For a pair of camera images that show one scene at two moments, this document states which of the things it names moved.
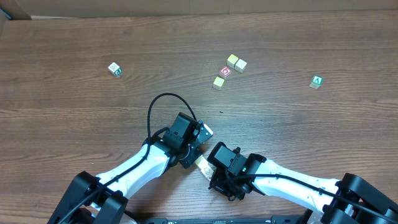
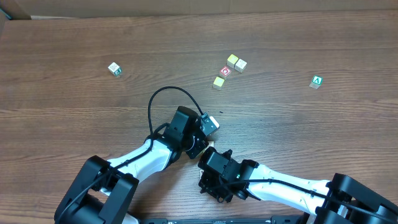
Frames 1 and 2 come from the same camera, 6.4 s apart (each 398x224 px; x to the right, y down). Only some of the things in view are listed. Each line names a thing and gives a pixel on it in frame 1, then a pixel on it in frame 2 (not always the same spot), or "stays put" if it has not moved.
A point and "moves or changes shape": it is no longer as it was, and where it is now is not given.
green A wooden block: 317,81 stays put
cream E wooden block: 201,162 moves or changes shape
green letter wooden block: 114,69 stays put
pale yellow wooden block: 218,83 stays put
